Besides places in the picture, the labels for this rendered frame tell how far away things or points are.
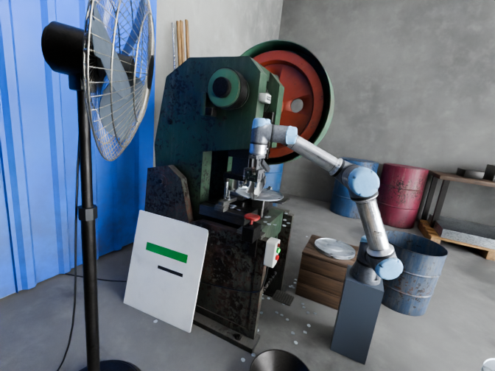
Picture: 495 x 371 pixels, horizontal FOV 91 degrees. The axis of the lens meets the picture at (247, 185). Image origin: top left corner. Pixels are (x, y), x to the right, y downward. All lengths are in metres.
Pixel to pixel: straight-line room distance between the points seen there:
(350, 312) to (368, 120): 3.59
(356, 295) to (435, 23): 4.24
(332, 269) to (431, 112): 3.42
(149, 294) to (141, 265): 0.18
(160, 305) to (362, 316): 1.13
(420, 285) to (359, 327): 0.71
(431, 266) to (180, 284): 1.62
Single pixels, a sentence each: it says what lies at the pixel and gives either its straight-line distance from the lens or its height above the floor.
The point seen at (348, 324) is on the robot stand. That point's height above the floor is 0.20.
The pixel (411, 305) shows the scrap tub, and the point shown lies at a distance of 2.22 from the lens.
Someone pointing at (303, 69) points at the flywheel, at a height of 1.57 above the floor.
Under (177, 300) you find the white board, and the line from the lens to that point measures 1.62.
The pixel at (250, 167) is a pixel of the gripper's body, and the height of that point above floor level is 0.99.
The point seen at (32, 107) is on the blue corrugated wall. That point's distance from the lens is 1.94.
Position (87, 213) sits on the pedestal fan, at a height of 0.83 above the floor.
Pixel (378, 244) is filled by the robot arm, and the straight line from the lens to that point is 1.27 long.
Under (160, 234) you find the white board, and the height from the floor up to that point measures 0.48.
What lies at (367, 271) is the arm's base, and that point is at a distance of 1.47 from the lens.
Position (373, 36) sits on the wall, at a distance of 4.94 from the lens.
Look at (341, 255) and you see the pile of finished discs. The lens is 1.90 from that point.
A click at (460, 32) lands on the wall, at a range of 5.01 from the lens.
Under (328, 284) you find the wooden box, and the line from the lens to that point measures 1.92.
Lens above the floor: 1.15
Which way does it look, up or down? 13 degrees down
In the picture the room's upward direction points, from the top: 6 degrees clockwise
